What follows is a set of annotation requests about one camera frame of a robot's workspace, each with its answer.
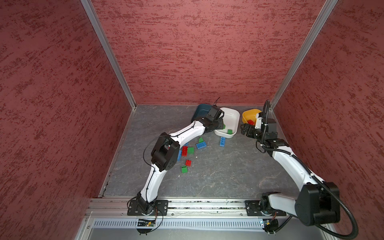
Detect left aluminium corner post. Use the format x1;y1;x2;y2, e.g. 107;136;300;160
81;0;137;110

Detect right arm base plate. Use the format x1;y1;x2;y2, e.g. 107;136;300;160
245;200;287;217

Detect dark teal container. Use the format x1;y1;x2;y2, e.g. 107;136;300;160
191;104;212;122

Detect green lego left cluster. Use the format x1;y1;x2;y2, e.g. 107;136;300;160
187;147;195;155

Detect white container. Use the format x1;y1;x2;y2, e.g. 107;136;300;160
214;108;240;139

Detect red lego left cluster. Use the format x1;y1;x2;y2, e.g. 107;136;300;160
182;146;188;157

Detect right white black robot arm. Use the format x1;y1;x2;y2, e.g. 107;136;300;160
241;123;359;240

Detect blue long lego left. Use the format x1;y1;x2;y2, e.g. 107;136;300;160
177;150;182;162

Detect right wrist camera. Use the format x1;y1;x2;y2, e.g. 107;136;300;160
255;118;278;142

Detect aluminium front rail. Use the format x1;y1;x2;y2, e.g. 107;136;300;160
85;197;328;219

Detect yellow container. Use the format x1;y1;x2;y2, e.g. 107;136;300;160
242;109;262;126

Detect green lego bottom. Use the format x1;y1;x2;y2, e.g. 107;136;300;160
181;166;188;173

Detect aluminium corner post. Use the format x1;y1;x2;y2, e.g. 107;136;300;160
81;0;137;110
271;0;338;111

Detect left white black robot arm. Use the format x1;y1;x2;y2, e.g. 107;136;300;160
136;105;225;215

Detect right aluminium corner post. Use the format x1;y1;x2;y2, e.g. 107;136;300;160
271;0;338;111

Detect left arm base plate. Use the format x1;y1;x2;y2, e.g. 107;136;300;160
127;199;169;217

